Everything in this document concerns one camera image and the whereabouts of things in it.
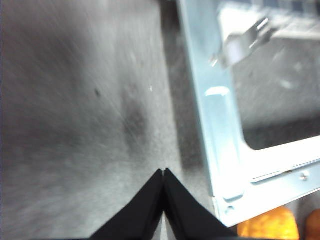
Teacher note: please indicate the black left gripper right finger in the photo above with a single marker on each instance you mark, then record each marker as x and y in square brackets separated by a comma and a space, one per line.
[190, 217]

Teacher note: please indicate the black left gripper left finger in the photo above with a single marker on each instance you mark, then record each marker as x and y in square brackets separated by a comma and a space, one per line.
[140, 215]

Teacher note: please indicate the orange corn cob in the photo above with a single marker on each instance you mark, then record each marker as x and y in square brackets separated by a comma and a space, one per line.
[270, 225]

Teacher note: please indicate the brown potato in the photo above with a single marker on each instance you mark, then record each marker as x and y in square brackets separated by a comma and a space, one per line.
[314, 225]

